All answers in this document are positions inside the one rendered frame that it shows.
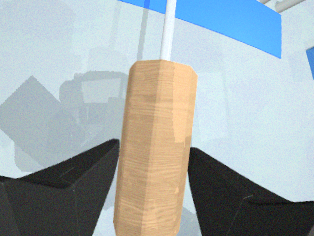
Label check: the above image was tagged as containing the tool with tan handle and white shaft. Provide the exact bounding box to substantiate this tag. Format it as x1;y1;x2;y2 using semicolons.
113;0;198;236

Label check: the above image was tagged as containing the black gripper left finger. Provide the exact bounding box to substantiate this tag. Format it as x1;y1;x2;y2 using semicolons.
0;138;120;236

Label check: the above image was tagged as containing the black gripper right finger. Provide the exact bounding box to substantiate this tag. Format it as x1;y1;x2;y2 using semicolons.
188;147;314;236

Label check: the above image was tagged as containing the blue flat strip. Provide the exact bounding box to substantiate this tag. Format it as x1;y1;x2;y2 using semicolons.
117;0;282;58

